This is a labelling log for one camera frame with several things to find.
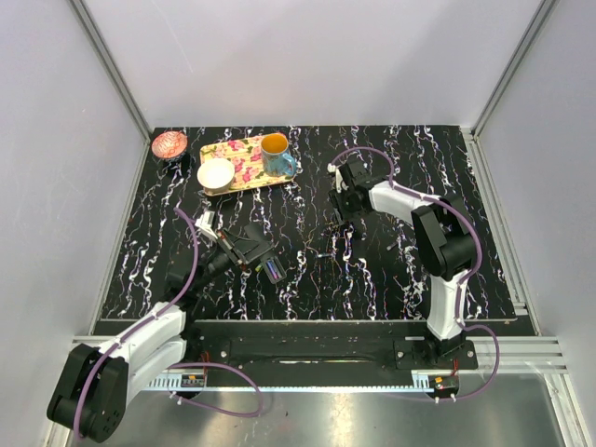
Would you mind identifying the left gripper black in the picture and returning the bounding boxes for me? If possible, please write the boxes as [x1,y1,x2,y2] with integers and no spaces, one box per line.
[192,228,275,292]

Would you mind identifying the black remote control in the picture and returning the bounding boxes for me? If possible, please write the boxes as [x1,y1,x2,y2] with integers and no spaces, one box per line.
[241,223,288,284]

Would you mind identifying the red orange battery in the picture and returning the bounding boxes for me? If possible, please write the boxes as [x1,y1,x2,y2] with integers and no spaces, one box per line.
[266,262,278,279]

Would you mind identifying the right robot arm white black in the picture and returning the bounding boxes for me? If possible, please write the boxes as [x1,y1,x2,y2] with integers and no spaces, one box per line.
[327,160,481,369]

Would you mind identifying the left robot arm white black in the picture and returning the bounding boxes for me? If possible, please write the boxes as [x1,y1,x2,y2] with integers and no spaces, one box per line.
[46,224,283,443]

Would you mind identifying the blue mug orange inside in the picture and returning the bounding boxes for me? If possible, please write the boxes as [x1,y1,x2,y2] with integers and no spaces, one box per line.
[260,133,297,177]

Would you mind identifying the white small bowl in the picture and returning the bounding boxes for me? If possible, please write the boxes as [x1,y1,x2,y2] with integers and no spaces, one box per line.
[196,158,236,196]

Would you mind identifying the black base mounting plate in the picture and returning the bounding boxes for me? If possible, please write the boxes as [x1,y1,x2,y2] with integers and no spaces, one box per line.
[184,320,479,389]

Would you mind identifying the floral yellow tray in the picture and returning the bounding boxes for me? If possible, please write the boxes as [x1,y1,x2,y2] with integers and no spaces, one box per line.
[200,135,293,194]

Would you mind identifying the red patterned bowl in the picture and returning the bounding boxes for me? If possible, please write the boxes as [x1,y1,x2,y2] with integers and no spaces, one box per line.
[151,130,188,161]

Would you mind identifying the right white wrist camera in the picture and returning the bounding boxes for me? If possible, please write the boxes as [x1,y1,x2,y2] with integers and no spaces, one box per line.
[327,163,343,193]

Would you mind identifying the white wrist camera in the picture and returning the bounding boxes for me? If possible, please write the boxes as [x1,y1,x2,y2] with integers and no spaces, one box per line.
[327,163,343,193]
[195,210,218,242]

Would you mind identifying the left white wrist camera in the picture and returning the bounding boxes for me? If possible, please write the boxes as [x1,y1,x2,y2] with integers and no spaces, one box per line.
[195,210,218,242]

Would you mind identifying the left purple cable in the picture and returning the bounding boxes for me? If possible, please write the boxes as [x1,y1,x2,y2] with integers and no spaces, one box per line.
[72,207,265,441]

